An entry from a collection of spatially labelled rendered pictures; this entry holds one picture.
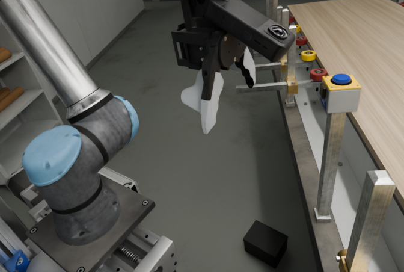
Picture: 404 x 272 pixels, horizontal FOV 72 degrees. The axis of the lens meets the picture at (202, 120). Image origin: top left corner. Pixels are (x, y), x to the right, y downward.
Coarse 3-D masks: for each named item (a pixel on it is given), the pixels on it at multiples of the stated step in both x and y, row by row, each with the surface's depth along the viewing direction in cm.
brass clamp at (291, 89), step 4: (284, 80) 151; (288, 80) 145; (292, 80) 145; (288, 84) 142; (296, 84) 140; (288, 88) 141; (292, 88) 141; (296, 88) 141; (288, 92) 142; (292, 92) 142; (296, 92) 142
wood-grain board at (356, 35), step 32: (352, 0) 236; (384, 0) 223; (320, 32) 185; (352, 32) 177; (384, 32) 169; (320, 64) 151; (352, 64) 142; (384, 64) 137; (384, 96) 115; (384, 128) 99; (384, 160) 87
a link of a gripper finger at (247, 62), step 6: (246, 48) 44; (246, 54) 44; (240, 60) 44; (246, 60) 44; (252, 60) 46; (234, 66) 48; (240, 66) 45; (246, 66) 45; (252, 66) 47; (246, 72) 47; (252, 72) 47; (246, 78) 49; (252, 78) 48; (252, 84) 49
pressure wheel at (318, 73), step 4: (312, 72) 140; (316, 72) 140; (320, 72) 139; (324, 72) 138; (312, 76) 139; (316, 76) 138; (320, 76) 137; (316, 80) 139; (320, 80) 138; (316, 88) 145
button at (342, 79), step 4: (332, 76) 68; (336, 76) 67; (340, 76) 67; (344, 76) 67; (348, 76) 66; (332, 80) 67; (336, 80) 66; (340, 80) 66; (344, 80) 65; (348, 80) 66
